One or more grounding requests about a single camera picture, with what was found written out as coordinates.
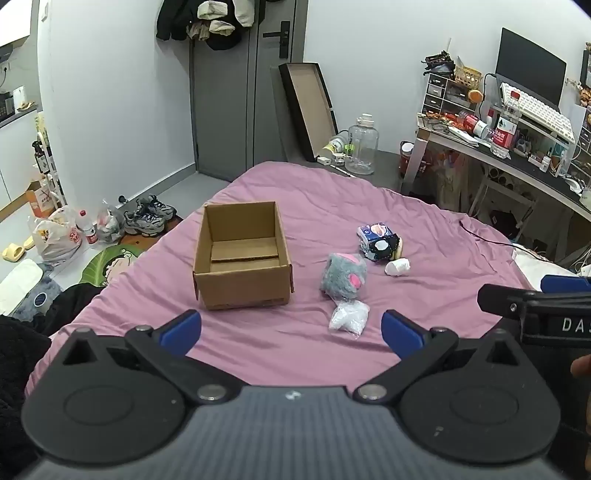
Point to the flat cardboard tray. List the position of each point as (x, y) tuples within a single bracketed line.
[(307, 106)]

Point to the white crinkled plastic bag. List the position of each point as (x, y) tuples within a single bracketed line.
[(348, 318)]

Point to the blue tissue pack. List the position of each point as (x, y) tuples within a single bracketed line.
[(369, 232)]

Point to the white folding chair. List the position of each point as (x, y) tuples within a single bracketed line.
[(503, 196)]

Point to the hamburger soft toy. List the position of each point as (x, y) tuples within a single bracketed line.
[(400, 247)]

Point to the white keyboard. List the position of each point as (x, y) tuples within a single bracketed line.
[(540, 110)]

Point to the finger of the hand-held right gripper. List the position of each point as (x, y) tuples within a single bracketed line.
[(498, 297), (565, 284)]

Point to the green cartoon mat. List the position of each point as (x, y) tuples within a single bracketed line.
[(113, 265)]

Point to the small drawer organizer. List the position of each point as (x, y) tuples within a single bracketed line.
[(443, 94)]

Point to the brown cardboard box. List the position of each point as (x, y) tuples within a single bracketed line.
[(240, 288)]

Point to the clear plastic water jug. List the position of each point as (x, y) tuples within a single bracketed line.
[(362, 147)]

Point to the red thermos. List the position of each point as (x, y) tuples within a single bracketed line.
[(406, 159)]

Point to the grey pink plush toy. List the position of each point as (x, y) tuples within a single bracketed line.
[(339, 277)]

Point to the navy blue mat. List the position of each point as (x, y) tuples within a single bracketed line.
[(39, 300)]

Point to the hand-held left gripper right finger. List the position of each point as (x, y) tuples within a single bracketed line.
[(400, 333)]

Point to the white folded cloth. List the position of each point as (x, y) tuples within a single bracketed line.
[(18, 286)]

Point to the black clothing heap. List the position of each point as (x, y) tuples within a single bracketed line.
[(18, 360)]

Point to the pink bed sheet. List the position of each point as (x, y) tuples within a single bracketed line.
[(300, 207)]

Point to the yellow slipper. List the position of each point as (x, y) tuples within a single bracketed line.
[(13, 251)]

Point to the grey sneaker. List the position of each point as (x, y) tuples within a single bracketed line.
[(157, 208), (143, 224)]

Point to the white yellow plastic bag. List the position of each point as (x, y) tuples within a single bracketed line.
[(53, 237)]

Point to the clear plastic trash bag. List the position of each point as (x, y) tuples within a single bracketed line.
[(110, 224)]

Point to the person's right hand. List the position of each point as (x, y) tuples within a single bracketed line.
[(582, 367)]

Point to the grey desk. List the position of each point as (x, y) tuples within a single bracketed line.
[(517, 170)]

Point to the beige hanging garment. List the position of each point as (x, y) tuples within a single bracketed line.
[(217, 18)]

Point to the grey door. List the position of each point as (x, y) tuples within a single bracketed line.
[(231, 115)]

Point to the black monitor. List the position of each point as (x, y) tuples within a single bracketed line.
[(531, 64)]

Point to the black hanging jacket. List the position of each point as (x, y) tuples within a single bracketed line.
[(173, 21)]

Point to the large red label water bottle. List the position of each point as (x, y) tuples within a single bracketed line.
[(504, 129)]

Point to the orange white cardboard box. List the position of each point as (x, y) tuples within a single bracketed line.
[(40, 202)]

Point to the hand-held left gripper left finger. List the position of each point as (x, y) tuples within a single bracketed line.
[(181, 331)]

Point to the black white soft pouch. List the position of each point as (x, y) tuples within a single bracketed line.
[(381, 249)]

